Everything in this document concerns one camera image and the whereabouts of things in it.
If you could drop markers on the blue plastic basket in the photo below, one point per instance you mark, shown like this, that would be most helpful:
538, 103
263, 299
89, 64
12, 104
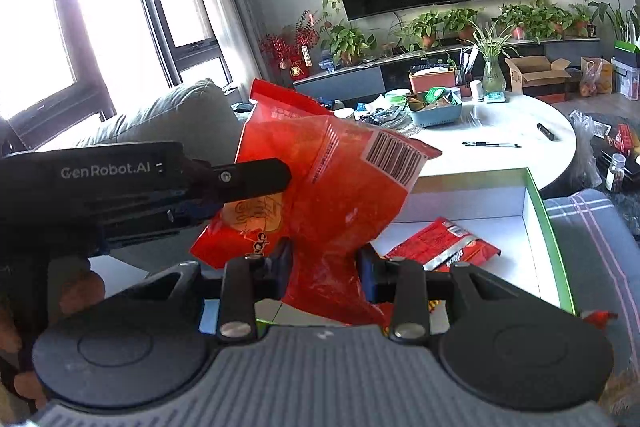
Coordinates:
440, 114

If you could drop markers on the open cardboard box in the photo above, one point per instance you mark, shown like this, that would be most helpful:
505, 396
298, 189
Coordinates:
537, 79

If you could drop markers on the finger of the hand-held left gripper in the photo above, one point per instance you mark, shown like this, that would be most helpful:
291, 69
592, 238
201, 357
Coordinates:
250, 179
190, 216

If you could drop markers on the grey television cabinet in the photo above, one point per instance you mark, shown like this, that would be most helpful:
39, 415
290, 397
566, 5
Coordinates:
350, 82

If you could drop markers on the green flat box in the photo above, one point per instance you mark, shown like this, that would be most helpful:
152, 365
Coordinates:
627, 48

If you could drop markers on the person's left hand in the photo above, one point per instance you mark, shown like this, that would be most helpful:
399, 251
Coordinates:
82, 289

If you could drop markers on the black marker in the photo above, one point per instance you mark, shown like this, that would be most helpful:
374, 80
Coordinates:
546, 132

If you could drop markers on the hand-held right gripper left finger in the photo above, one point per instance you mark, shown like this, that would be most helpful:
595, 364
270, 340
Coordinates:
286, 267

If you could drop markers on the plastic bag of fruit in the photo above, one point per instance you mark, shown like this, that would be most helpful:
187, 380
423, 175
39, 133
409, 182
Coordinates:
592, 79

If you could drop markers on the red checkered snack packet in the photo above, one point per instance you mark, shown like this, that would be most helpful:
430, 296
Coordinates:
440, 242

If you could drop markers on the white cylinder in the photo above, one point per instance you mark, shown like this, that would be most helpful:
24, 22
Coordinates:
477, 91

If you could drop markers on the teal small packet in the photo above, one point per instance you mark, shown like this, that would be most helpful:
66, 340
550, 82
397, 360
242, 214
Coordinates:
494, 97

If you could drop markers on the orange box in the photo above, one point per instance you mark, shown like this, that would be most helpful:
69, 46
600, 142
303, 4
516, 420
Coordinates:
432, 82

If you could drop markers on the red upright packet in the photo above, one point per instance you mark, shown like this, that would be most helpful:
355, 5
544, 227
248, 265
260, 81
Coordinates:
625, 138

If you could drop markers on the red berry decoration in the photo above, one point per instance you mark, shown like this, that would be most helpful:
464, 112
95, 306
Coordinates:
290, 47

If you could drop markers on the clear storage box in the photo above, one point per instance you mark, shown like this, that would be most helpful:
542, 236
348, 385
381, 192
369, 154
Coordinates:
627, 82

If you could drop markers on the row of potted plants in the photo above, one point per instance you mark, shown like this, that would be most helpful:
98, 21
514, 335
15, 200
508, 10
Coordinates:
345, 42

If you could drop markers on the glass tray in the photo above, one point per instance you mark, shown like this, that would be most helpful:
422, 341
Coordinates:
395, 122

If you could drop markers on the crumpled clear plastic bag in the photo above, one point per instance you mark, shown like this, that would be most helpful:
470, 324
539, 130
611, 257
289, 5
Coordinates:
582, 147

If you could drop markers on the grey sofa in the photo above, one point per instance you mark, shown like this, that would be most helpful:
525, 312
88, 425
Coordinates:
165, 117

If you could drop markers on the dark framed window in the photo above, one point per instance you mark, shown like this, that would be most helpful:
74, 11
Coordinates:
165, 7

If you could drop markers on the glass jar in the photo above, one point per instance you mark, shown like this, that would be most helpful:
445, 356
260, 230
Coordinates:
615, 174

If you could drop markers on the green lidded round container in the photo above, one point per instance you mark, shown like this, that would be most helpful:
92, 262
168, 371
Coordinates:
397, 97

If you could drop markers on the dark marble round table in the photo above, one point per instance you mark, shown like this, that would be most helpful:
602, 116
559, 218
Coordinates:
627, 207

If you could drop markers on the glass vase with spider plant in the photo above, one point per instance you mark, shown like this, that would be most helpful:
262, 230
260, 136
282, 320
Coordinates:
492, 79

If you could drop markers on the large red snack bag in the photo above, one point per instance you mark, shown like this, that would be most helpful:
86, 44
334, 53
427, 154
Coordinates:
330, 207

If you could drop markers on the large-leaf plant in white pot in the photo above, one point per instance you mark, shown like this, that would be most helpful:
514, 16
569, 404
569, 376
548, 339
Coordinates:
622, 17

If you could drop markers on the yellow snack packet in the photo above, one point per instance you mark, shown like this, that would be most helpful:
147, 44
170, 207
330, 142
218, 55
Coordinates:
436, 305

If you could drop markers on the small red packet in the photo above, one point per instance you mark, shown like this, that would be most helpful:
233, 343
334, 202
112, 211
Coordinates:
600, 318

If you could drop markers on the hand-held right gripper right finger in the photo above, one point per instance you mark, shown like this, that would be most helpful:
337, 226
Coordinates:
365, 269

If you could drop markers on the white round table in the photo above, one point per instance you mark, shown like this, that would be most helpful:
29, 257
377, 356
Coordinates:
500, 122

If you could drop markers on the black pen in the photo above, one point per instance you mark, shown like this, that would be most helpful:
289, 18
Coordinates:
492, 144

